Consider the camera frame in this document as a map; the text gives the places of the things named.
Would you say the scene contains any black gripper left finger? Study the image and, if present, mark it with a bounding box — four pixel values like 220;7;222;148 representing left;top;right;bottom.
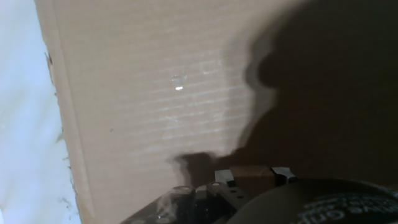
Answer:
206;169;249;210

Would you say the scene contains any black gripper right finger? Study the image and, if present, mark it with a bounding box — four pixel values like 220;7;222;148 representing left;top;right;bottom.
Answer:
271;166;299;188

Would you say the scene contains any small wooden cube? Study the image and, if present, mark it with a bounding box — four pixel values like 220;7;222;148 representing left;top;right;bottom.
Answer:
229;165;277;198

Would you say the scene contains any brown cardboard sheet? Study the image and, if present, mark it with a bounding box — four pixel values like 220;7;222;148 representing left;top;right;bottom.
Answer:
34;0;398;224

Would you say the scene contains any white marble pattern mat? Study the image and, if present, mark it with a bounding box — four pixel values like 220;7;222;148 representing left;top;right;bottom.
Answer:
0;0;83;224

